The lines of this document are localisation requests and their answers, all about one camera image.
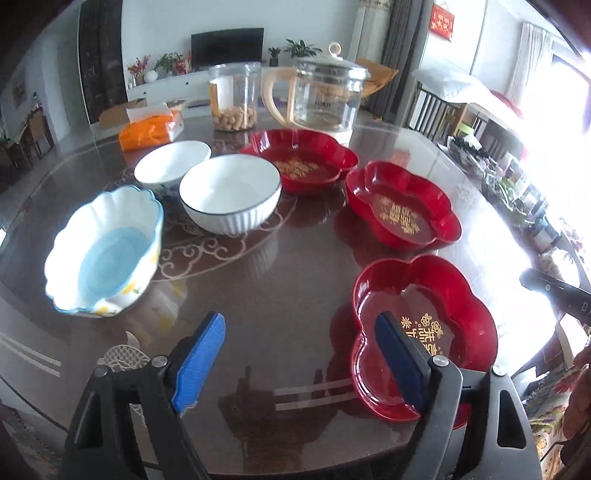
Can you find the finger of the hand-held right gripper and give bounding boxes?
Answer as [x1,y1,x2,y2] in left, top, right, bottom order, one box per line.
[519,268,591,324]

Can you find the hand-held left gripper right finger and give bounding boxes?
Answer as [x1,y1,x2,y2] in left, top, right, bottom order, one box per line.
[374,311,543,480]

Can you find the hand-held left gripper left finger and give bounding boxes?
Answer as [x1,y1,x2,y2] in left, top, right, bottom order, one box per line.
[60,311,227,480]

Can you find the red flower-shaped plate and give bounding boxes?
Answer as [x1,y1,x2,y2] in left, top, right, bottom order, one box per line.
[350,255,499,430]
[345,161,462,251]
[240,129,360,195]

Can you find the blue scalloped ceramic bowl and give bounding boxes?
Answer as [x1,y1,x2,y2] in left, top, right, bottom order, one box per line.
[45,185,164,319]

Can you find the row of bottles and jars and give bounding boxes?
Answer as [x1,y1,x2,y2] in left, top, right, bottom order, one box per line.
[448,134,568,250]

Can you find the floral patterned cloth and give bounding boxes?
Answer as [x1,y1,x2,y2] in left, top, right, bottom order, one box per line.
[526,369,573,462]

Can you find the white ribbed bowl dark rim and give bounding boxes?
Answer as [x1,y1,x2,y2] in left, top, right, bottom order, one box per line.
[178,154,282,235]

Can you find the red cushion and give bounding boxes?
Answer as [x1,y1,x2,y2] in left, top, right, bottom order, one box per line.
[489,90,525,116]

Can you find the white bowl blue floral print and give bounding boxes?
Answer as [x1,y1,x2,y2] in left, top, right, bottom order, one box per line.
[134,141,212,195]

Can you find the dark slatted wooden chair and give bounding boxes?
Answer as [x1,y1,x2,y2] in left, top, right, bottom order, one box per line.
[406,78,467,139]

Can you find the white pillow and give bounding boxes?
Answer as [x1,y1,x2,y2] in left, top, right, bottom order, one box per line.
[412,69,490,102]

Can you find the white sheer curtain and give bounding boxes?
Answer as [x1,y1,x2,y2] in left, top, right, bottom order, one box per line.
[519,21,552,107]

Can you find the orange tissue pack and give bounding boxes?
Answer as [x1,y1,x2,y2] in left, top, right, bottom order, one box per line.
[119,107,185,151]

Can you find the brown cardboard box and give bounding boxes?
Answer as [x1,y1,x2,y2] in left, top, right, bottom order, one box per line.
[98,99,148,127]

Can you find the clear plastic snack jar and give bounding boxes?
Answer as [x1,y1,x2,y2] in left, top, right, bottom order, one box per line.
[208,62,263,133]

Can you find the white television cabinet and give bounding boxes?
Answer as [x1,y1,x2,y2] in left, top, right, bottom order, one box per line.
[127,65,278,109]

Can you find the wooden dining chairs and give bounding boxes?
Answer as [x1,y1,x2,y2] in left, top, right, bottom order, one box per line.
[18,106,54,158]

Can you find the grey curtain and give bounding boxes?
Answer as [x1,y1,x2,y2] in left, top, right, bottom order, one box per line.
[369,0,432,116]

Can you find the red flower bouquet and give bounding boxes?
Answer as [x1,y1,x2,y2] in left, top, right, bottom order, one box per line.
[128,56,151,86]

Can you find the black television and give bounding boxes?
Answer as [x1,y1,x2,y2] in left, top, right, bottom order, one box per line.
[191,28,265,71]

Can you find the dark tall cabinet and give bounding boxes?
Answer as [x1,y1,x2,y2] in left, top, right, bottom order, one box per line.
[78,0,127,125]

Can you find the leafy green potted plant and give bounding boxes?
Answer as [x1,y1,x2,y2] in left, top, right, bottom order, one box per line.
[284,38,322,58]

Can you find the white standing air conditioner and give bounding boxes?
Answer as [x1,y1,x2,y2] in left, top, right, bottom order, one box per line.
[351,0,393,65]

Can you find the glass kettle beige handle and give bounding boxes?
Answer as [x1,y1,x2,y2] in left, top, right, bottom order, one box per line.
[261,42,371,147]

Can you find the red wall hanging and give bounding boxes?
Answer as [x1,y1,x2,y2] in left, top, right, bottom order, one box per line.
[429,4,455,41]

